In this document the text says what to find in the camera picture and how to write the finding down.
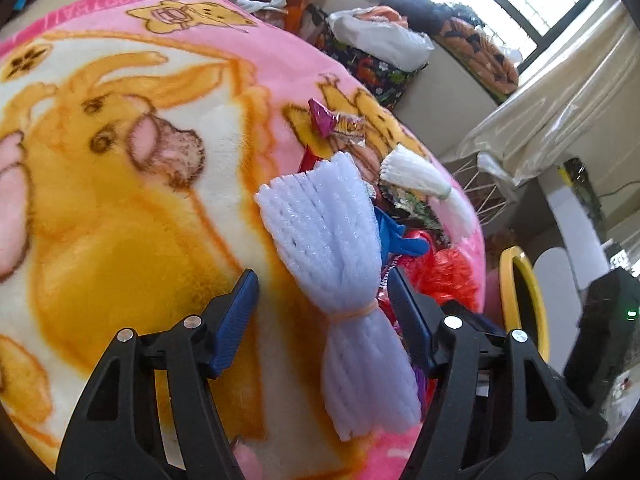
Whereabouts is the orange patterned quilt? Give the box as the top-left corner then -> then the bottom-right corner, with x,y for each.
440,16 -> 521,103

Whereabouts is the white wire stool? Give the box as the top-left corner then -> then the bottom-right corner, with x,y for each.
445,152 -> 516,221

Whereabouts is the dark green bag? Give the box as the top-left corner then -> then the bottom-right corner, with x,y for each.
562,157 -> 603,221

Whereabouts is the dinosaur print fabric basket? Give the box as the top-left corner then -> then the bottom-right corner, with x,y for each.
305,5 -> 431,111

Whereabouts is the white plastic bag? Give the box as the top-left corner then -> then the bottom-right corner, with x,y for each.
326,6 -> 436,68

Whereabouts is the orange-red plastic wrapper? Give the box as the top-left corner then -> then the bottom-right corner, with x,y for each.
400,230 -> 481,311

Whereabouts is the magenta snack wrapper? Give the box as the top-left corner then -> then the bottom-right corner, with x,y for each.
306,99 -> 368,147

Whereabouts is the yellow bin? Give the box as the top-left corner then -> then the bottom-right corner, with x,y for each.
497,246 -> 551,366

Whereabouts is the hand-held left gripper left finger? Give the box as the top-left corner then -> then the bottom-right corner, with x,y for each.
55,269 -> 261,480

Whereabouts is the blue plastic wrapper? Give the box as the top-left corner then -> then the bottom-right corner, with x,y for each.
372,207 -> 431,266

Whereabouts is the green patterned wrapper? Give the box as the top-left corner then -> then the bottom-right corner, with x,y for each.
380,185 -> 446,233

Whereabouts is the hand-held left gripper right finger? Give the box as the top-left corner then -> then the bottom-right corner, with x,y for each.
387,266 -> 586,480

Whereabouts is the pink printed blanket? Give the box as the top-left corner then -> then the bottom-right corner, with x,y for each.
0,0 -> 486,480

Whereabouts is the small white foam net bundle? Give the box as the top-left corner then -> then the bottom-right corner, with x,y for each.
378,144 -> 453,200

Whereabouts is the orange cloth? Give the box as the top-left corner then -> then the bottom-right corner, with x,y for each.
370,5 -> 408,26

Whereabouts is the large white foam net bundle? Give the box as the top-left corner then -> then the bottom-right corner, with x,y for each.
255,152 -> 423,443

